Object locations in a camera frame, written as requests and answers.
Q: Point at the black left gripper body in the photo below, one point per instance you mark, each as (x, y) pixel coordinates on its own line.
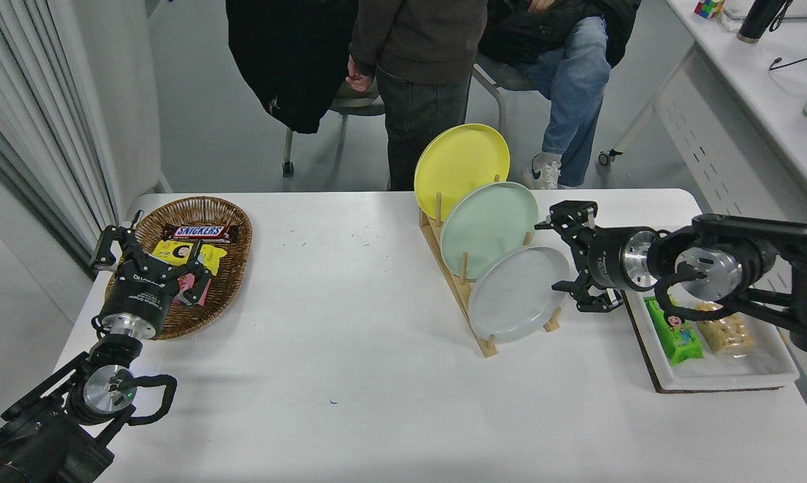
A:
(138, 295)

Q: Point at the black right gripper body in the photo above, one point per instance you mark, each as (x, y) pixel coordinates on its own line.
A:
(604, 258)

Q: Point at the grey plate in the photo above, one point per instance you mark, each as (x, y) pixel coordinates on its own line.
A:
(514, 295)

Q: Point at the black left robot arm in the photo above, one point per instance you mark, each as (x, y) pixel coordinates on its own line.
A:
(41, 443)

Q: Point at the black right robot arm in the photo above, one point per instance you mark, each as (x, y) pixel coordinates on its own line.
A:
(792, 261)

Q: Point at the mint green plate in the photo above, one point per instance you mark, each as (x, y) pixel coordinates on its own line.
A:
(487, 225)

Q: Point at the wooden plate rack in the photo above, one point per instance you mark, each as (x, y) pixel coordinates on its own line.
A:
(490, 350)

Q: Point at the yellow plate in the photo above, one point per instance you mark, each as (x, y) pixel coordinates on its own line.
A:
(457, 161)

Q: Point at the seated person's hand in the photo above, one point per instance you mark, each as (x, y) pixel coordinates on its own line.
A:
(543, 5)

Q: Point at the standing person's hand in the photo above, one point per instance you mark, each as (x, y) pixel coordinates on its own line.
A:
(359, 80)

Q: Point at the pink snack packet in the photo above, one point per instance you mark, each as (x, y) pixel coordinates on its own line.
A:
(184, 280)

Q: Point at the brown wicker basket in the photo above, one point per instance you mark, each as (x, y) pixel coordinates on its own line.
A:
(229, 282)

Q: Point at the yellow snack packet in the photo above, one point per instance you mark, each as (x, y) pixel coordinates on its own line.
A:
(172, 251)

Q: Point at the Snickers chocolate bar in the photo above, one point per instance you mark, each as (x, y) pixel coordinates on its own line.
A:
(198, 232)

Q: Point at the green snack packet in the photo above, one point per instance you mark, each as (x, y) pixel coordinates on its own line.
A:
(681, 342)

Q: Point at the seated person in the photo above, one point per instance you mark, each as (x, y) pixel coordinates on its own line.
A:
(571, 87)

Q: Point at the clear bag of puffed snacks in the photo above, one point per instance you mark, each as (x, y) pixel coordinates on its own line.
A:
(728, 335)

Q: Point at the grey chair with person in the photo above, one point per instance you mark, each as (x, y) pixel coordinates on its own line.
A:
(504, 77)

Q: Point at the white rectangular tray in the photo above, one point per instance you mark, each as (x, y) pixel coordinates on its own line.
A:
(745, 369)

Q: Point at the white curtain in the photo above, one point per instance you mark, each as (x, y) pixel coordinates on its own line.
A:
(21, 100)

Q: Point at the standing person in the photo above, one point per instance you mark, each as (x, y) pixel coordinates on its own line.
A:
(423, 100)

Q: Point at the grey chair with jacket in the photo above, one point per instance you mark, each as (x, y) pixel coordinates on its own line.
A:
(359, 107)

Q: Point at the black jacket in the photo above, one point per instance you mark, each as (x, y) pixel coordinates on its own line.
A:
(289, 60)

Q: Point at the white side desk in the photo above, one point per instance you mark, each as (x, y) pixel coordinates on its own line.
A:
(765, 87)

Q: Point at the colourful puzzle cube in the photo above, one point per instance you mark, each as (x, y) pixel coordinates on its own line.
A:
(707, 8)

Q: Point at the black thermos bottle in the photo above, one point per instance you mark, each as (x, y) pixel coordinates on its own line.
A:
(755, 20)

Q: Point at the white flat device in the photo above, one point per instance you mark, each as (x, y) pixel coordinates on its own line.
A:
(805, 10)

